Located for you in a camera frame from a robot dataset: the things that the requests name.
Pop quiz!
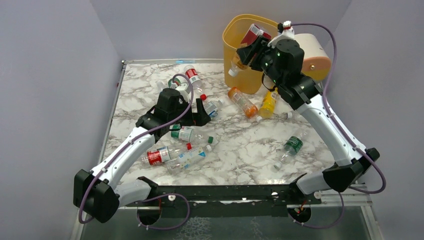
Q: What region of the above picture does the blue label clear bottle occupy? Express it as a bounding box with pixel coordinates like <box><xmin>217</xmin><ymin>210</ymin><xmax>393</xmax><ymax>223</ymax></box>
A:
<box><xmin>156</xmin><ymin>81</ymin><xmax>167</xmax><ymax>94</ymax></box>

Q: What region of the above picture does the red gold tea bottle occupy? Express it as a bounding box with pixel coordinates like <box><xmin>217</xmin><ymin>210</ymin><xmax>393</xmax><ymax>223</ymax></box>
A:
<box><xmin>228</xmin><ymin>23</ymin><xmax>271</xmax><ymax>77</ymax></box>

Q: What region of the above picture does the red label bottle near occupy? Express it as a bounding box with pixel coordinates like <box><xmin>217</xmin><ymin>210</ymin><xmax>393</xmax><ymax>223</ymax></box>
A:
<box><xmin>139</xmin><ymin>143</ymin><xmax>192</xmax><ymax>166</ymax></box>

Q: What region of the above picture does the blue white label bottle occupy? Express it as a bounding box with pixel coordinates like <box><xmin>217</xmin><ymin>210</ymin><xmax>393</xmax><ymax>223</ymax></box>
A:
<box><xmin>165</xmin><ymin>144</ymin><xmax>213</xmax><ymax>175</ymax></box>

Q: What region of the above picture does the yellow juice bottle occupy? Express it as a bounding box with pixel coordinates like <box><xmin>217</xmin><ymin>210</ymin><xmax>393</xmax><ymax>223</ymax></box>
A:
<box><xmin>257</xmin><ymin>89</ymin><xmax>278</xmax><ymax>119</ymax></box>

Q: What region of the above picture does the red label clear bottle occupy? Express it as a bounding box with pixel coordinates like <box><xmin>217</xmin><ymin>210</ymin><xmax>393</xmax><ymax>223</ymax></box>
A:
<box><xmin>183</xmin><ymin>65</ymin><xmax>207</xmax><ymax>101</ymax></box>

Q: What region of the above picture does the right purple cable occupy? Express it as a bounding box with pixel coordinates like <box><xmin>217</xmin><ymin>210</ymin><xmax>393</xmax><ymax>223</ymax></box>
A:
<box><xmin>278</xmin><ymin>22</ymin><xmax>387</xmax><ymax>230</ymax></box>

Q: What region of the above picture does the crushed clear water bottle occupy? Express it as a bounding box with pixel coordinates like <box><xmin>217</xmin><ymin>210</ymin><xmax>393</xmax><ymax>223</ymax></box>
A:
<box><xmin>203</xmin><ymin>100</ymin><xmax>224</xmax><ymax>119</ymax></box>

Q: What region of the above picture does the orange cap juice bottle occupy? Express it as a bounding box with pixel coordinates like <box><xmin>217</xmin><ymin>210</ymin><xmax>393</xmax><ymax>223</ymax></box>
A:
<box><xmin>227</xmin><ymin>87</ymin><xmax>258</xmax><ymax>119</ymax></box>

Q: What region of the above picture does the yellow mesh plastic bin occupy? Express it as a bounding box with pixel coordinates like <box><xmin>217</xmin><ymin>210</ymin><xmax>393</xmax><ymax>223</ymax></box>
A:
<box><xmin>222</xmin><ymin>14</ymin><xmax>278</xmax><ymax>95</ymax></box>

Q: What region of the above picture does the green label crushed bottle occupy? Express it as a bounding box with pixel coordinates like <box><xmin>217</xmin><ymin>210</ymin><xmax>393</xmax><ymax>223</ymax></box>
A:
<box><xmin>273</xmin><ymin>129</ymin><xmax>309</xmax><ymax>170</ymax></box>

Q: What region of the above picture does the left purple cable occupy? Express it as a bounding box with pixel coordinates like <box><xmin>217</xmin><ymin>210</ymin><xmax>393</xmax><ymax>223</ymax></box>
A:
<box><xmin>78</xmin><ymin>73</ymin><xmax>195</xmax><ymax>231</ymax></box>

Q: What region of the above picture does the green white label bottle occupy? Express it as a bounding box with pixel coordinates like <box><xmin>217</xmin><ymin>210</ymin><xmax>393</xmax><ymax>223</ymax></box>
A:
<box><xmin>170</xmin><ymin>125</ymin><xmax>215</xmax><ymax>145</ymax></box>

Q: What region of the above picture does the purple cable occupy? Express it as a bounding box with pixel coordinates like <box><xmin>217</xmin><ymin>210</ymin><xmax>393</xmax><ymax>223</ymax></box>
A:
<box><xmin>78</xmin><ymin>73</ymin><xmax>195</xmax><ymax>231</ymax></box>
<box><xmin>278</xmin><ymin>22</ymin><xmax>387</xmax><ymax>230</ymax></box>

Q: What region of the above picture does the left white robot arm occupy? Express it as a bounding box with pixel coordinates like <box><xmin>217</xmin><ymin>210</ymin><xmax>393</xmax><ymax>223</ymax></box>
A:
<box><xmin>73</xmin><ymin>88</ymin><xmax>211</xmax><ymax>224</ymax></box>

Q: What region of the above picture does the green label tall bottle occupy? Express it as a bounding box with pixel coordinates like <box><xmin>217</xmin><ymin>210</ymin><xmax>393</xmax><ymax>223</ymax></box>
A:
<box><xmin>168</xmin><ymin>79</ymin><xmax>178</xmax><ymax>89</ymax></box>

